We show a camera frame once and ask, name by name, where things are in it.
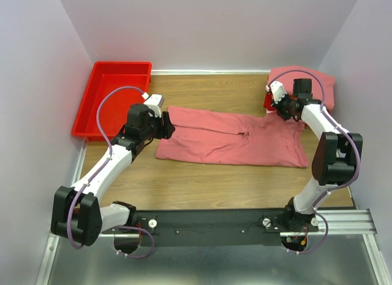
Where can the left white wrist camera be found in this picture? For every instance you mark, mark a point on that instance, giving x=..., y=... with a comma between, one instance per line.
x=154, y=102

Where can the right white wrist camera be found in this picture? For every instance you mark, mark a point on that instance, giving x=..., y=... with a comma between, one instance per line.
x=277, y=92

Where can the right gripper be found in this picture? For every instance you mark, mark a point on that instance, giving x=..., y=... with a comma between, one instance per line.
x=285, y=117

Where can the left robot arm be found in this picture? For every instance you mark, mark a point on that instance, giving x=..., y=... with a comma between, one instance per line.
x=77, y=214

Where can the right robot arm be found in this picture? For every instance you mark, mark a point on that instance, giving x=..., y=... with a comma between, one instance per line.
x=337, y=159

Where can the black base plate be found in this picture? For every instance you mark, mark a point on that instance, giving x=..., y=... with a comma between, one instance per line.
x=227, y=227

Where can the red plastic bin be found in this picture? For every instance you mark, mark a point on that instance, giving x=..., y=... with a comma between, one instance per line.
x=105, y=77

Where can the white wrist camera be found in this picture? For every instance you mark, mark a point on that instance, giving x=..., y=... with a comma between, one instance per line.
x=277, y=92
x=154, y=102

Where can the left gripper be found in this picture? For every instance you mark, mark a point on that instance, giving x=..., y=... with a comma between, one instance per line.
x=166, y=130

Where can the folded red shirt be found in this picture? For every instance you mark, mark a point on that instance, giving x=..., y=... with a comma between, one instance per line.
x=268, y=103

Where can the pink t-shirt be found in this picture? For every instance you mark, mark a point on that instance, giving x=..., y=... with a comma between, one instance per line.
x=206, y=137

